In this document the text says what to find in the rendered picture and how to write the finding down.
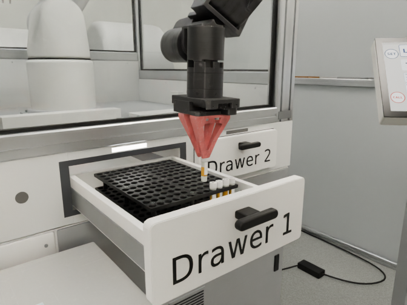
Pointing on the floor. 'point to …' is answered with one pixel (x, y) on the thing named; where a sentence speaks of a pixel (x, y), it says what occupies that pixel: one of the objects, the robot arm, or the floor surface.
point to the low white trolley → (69, 281)
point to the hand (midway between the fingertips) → (203, 152)
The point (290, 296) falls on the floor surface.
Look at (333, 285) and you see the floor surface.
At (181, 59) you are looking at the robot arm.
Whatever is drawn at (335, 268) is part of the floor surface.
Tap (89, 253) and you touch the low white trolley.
